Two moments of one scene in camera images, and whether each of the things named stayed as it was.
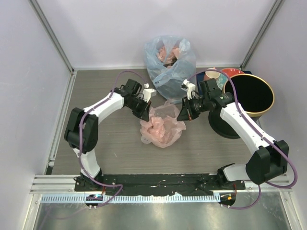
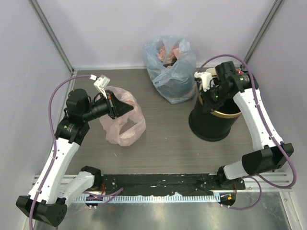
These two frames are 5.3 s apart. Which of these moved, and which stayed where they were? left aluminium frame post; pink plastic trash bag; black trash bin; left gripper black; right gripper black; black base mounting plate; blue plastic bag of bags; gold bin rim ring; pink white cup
Moved: right gripper black; pink plastic trash bag; black trash bin; gold bin rim ring; left gripper black
Stayed: left aluminium frame post; pink white cup; black base mounting plate; blue plastic bag of bags
